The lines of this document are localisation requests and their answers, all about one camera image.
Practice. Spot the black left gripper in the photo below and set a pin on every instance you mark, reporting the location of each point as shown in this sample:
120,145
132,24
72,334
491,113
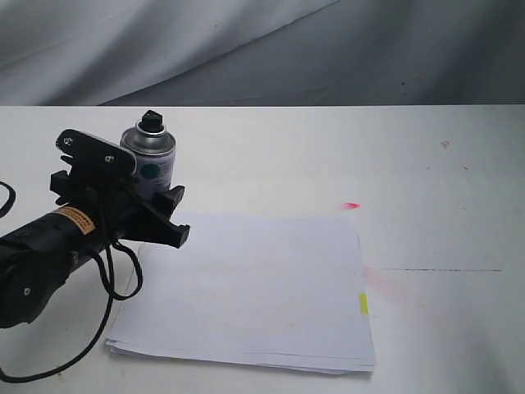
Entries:
130,212

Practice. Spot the polka dot spray paint can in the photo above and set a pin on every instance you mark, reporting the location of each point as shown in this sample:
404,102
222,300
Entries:
155,152

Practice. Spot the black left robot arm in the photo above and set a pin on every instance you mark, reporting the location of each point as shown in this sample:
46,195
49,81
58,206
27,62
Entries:
94,214

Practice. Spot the grey backdrop cloth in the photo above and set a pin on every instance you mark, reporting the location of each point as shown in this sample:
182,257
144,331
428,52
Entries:
261,53

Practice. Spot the white paper stack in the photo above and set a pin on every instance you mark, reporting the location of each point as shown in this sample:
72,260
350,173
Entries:
281,292

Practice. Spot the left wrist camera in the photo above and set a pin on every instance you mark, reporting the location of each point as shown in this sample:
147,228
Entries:
89,155

